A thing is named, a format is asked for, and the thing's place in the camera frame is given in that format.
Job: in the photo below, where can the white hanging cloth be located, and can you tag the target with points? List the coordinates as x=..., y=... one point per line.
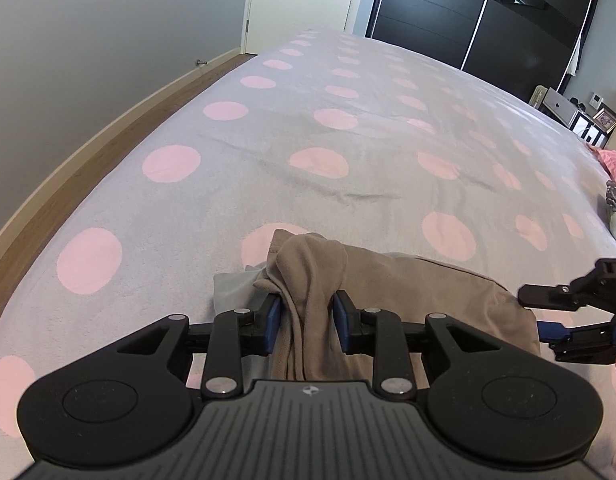
x=574, y=57

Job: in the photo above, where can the pink pillow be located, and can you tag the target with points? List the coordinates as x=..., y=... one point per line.
x=615, y=160

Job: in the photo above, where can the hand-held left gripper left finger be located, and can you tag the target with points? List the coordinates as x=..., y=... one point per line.
x=273, y=327

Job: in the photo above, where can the white door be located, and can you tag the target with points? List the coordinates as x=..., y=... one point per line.
x=298, y=0

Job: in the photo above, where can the grey folded cloth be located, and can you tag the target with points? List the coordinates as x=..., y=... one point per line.
x=233, y=290

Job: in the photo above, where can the white ribbed device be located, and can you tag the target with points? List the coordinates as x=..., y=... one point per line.
x=538, y=96

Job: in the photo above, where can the white nightstand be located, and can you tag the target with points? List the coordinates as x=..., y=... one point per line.
x=563, y=107

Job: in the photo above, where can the black sliding wardrobe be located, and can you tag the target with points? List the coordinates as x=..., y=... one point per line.
x=438, y=10

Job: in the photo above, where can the taupe long sleeve shirt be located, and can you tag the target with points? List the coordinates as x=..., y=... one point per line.
x=388, y=275

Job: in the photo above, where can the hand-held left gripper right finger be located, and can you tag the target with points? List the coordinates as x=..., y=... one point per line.
x=343, y=325

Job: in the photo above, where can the white wall thermostat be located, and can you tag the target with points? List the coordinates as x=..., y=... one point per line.
x=596, y=100

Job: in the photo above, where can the bed with pink dotted sheet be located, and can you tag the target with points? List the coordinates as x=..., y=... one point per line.
x=188, y=210

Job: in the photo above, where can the photo frame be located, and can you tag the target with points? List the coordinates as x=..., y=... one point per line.
x=605, y=119

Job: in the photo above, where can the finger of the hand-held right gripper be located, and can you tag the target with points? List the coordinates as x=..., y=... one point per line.
x=583, y=345
x=543, y=296

